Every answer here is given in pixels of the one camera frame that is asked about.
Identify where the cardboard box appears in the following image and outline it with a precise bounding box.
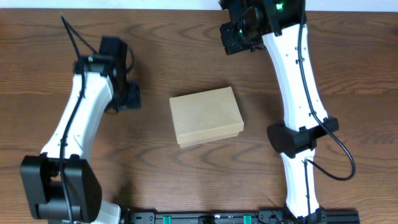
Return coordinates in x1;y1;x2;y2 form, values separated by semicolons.
169;86;244;148

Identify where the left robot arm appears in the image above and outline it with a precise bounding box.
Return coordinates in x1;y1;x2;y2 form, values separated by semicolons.
20;36;141;223

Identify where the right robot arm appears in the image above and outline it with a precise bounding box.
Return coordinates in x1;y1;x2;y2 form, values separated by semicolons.
219;0;339;223

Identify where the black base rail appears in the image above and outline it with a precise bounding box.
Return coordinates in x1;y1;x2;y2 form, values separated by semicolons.
120;209;361;224

